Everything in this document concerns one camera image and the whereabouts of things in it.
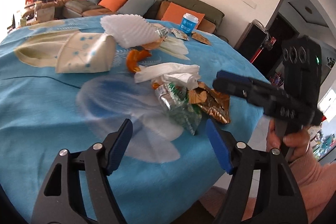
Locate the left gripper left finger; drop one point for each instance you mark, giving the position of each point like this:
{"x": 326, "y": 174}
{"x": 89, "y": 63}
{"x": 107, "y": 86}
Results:
{"x": 76, "y": 188}

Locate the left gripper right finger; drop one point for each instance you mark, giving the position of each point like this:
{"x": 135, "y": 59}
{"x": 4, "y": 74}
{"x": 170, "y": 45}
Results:
{"x": 278, "y": 198}

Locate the gold foil snack wrapper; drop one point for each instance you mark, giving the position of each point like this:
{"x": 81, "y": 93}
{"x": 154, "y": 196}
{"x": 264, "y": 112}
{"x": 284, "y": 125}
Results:
{"x": 213, "y": 103}

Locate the white tissue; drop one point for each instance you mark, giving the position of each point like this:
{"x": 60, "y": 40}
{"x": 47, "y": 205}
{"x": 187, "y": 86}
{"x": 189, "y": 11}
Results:
{"x": 176, "y": 73}

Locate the green clear snack wrapper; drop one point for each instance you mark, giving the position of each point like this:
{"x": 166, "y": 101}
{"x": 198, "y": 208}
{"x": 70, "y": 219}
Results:
{"x": 175, "y": 101}

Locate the pink right forearm sleeve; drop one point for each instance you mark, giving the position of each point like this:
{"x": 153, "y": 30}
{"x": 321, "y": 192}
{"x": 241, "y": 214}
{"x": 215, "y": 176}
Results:
{"x": 316, "y": 183}

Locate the right hand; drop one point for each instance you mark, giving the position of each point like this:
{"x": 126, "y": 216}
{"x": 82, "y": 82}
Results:
{"x": 298, "y": 141}

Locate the blue floral tablecloth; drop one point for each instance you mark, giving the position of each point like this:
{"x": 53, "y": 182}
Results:
{"x": 165, "y": 169}

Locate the brown snack packet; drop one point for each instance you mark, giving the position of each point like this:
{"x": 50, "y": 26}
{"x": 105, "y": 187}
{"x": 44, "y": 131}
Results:
{"x": 200, "y": 38}

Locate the blue lidded paper cup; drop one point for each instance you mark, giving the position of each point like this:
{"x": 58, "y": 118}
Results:
{"x": 188, "y": 23}

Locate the cracker snack packet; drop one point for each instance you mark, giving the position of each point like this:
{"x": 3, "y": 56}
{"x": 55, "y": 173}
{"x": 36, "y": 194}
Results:
{"x": 179, "y": 34}

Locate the orange peel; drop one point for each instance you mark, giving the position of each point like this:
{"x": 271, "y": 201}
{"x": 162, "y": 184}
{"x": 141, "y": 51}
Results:
{"x": 133, "y": 57}

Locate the white foam sheet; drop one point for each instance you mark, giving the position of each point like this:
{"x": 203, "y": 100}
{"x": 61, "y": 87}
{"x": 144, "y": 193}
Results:
{"x": 129, "y": 30}

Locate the green sectional sofa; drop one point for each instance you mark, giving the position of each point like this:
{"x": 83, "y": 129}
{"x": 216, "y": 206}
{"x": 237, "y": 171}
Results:
{"x": 210, "y": 18}

